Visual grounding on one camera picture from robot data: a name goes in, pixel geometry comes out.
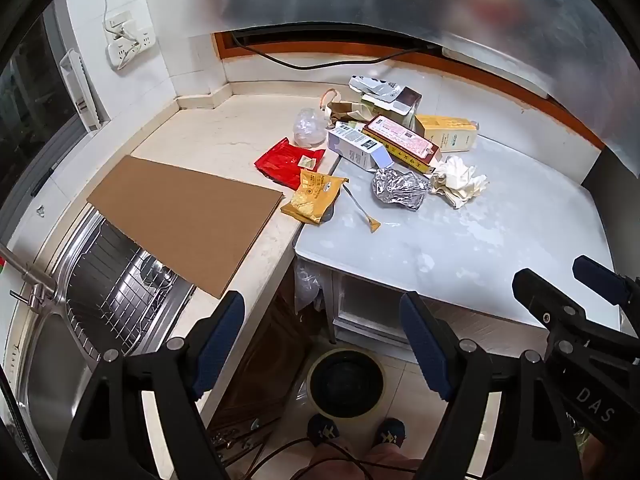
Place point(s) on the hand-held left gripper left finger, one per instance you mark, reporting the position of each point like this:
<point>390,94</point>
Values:
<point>220,345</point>

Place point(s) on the yellow snack packet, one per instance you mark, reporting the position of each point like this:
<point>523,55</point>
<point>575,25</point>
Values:
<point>312,195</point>

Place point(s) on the orange rubber band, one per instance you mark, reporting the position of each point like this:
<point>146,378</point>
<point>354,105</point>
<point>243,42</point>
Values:
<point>324,96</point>

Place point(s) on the plastic bag under counter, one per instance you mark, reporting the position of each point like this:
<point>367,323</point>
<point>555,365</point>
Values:
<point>307,285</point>

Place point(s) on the dark window with grey frame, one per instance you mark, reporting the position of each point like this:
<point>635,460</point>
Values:
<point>30,110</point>

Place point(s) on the person's right leg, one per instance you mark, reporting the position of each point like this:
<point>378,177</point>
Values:
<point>390,465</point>

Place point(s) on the stainless steel sink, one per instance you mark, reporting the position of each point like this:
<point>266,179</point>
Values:
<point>45,360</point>

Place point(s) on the brown cardboard sheet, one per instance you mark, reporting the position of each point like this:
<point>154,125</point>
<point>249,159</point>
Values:
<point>185,220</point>

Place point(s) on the orange wooden frame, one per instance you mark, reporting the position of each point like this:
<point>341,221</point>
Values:
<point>500,77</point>

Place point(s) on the white cabinet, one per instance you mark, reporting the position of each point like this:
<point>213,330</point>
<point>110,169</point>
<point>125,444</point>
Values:
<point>380,315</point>

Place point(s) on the brown and white box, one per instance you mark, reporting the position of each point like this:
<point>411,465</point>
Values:
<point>397,105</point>

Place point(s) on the round cream trash bin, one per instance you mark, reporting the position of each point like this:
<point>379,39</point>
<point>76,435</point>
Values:
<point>345,382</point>

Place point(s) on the silver packet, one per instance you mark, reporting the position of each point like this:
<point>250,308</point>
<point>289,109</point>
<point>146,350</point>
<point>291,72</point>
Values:
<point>372,86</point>

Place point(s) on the white ribbed plastic bar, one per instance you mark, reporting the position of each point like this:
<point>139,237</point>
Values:
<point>82,90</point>

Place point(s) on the steel faucet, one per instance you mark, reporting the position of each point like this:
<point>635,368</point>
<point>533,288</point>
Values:
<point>30,280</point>

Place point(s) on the red and pink box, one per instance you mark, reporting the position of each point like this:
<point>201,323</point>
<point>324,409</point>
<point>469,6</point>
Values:
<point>400,140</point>

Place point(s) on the yellow box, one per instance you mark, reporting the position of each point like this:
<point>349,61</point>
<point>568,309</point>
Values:
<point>447,134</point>

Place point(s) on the white wall socket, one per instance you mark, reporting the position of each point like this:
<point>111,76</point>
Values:
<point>120,19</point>

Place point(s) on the brown wooden cabinet door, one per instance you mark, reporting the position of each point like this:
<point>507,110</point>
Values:
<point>260,375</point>

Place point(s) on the brown paper bag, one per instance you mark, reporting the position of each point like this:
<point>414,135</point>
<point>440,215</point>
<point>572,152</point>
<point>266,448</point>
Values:
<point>347,110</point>

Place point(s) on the person's left leg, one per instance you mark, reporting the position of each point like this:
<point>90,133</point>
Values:
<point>330,465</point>

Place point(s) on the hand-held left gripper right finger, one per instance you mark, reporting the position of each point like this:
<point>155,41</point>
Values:
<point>425,345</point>

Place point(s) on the clear plastic bag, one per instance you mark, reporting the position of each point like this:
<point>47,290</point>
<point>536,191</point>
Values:
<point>309,127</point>

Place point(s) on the white power strip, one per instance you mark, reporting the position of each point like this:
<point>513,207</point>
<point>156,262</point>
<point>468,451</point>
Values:
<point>130,45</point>

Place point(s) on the white tissue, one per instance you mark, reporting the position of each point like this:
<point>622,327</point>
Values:
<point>457,182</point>

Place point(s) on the large grey appliance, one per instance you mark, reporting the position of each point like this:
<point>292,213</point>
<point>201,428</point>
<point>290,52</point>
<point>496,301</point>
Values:
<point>400,0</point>

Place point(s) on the white and blue carton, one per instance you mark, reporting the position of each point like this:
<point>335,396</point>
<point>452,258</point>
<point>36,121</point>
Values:
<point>352,145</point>

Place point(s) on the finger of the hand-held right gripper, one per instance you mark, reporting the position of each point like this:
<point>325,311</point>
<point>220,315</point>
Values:
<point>600,275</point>
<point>545,300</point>

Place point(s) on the red packet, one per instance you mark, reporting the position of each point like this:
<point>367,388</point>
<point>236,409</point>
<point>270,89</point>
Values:
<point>280,162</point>

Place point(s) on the silver foil wrapper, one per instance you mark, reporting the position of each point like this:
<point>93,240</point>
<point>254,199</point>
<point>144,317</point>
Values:
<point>400,189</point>

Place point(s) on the person's leg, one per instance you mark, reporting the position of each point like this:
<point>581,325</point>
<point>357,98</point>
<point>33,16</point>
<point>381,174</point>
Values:
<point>330,465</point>
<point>390,465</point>

